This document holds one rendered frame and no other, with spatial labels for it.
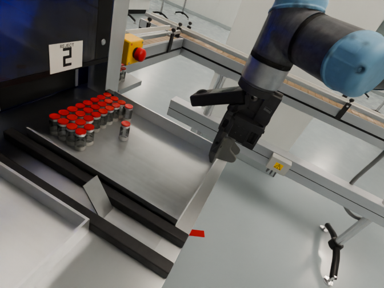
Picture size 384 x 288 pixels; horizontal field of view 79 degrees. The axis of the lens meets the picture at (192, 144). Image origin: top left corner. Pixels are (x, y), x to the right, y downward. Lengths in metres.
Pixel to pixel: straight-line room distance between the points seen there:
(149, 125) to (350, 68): 0.47
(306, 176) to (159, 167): 1.16
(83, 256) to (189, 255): 1.10
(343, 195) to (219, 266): 0.82
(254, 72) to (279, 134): 1.68
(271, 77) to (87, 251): 0.40
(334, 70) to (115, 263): 0.40
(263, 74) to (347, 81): 0.13
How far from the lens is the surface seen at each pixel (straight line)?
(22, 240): 0.43
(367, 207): 1.70
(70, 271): 0.40
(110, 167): 0.51
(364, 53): 0.35
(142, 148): 0.57
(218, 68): 1.36
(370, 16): 1.92
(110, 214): 0.44
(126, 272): 0.40
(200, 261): 1.47
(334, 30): 0.37
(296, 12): 0.41
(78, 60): 0.62
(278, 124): 2.05
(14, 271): 0.41
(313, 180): 1.58
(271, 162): 1.47
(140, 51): 0.76
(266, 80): 0.43
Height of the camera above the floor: 1.25
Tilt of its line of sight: 35 degrees down
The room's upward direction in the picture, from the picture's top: 22 degrees clockwise
